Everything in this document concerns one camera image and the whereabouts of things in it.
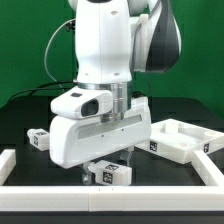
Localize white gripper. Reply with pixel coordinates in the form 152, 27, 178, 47
50, 97, 151, 184

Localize white square tabletop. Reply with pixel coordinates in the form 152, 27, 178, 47
136, 119, 224, 164

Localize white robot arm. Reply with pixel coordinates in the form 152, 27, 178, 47
50, 0, 181, 184

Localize white U-shaped fence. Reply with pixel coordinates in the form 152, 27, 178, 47
0, 149, 224, 212

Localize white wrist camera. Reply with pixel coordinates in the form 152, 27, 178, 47
51, 87, 113, 119

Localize black cables on table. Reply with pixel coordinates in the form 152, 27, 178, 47
8, 79, 79, 103

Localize white camera cable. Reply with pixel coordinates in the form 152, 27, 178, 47
43, 18, 78, 96

